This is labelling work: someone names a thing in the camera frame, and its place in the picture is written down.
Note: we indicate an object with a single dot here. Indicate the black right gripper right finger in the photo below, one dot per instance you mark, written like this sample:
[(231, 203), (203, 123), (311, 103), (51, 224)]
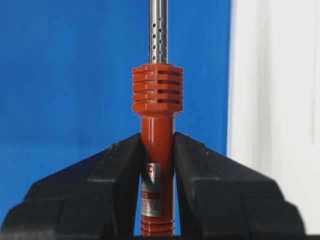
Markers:
[(221, 198)]

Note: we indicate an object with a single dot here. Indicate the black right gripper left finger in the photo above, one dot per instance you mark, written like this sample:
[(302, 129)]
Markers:
[(94, 199)]

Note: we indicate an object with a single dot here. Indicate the red handled soldering iron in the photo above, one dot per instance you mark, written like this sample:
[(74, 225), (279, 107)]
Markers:
[(157, 99)]

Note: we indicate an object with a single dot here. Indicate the white foam board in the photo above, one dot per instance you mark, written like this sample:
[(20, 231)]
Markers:
[(274, 97)]

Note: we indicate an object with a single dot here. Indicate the blue table cloth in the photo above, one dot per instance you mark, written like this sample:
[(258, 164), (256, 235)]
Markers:
[(66, 79)]

